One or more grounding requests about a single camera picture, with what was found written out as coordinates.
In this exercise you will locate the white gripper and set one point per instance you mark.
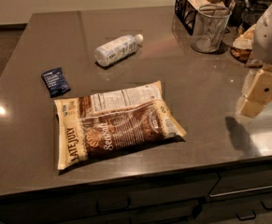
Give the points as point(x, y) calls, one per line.
point(270, 41)

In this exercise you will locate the clear plastic water bottle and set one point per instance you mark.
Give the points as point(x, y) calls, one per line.
point(117, 49)

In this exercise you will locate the glass snack jar black lid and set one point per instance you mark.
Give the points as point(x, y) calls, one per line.
point(241, 49)

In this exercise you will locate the brown Late July chip bag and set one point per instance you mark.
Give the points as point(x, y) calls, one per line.
point(98, 125)

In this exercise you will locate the dark blue snack bar wrapper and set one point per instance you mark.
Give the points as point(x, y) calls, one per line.
point(55, 82)

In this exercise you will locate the dark cabinet drawer with handle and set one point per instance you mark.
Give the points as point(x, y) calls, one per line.
point(243, 182)

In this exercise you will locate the black wire basket organizer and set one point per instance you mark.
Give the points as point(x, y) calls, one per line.
point(186, 10)

